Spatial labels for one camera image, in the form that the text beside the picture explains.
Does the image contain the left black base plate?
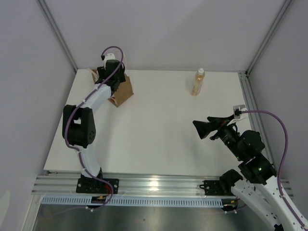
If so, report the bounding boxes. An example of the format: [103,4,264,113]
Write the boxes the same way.
[76,178,119,194]

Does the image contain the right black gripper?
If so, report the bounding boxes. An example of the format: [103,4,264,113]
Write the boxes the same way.
[192,114,244,160]

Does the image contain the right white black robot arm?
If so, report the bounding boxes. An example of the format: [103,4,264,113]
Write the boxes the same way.
[193,115,308,231]

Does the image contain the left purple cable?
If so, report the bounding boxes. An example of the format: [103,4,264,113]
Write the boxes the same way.
[64,46,125,214]

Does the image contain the aluminium mounting rail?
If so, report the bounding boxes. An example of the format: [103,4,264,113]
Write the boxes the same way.
[31,173,294,199]

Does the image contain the right side aluminium rail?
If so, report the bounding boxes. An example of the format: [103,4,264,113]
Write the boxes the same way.
[238,71,278,173]

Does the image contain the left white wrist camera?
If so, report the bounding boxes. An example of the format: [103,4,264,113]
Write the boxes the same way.
[101,53,116,66]

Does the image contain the amber liquid clear bottle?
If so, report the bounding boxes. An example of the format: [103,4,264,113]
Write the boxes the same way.
[192,68,205,96]

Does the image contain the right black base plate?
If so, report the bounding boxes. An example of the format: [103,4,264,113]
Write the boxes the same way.
[199,180,234,196]

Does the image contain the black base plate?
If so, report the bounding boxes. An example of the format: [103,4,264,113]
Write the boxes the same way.
[199,180,234,196]
[76,178,119,194]

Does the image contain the aluminium frame post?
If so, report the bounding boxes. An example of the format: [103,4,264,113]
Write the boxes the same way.
[245,0,294,78]
[36,0,78,73]

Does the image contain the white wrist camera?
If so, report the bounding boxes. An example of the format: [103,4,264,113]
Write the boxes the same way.
[101,53,116,66]
[233,104,247,121]

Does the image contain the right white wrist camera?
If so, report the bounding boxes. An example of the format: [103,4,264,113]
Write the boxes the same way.
[233,104,247,121]

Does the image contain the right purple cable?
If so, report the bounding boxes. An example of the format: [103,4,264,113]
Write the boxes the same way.
[222,109,308,228]

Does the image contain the purple cable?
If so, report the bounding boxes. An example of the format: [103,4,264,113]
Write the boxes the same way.
[64,46,125,214]
[222,109,308,228]

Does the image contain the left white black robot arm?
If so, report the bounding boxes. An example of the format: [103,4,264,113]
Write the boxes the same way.
[62,58,126,193]

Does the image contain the left aluminium frame post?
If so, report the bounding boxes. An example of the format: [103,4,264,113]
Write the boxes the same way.
[36,0,78,73]

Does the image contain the right aluminium frame post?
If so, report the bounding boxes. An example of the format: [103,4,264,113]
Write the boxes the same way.
[245,0,294,78]

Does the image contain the white slotted cable duct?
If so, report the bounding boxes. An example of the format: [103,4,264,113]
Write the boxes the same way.
[41,195,223,208]

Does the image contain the brown canvas tote bag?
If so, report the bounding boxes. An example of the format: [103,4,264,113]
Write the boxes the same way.
[90,56,134,107]

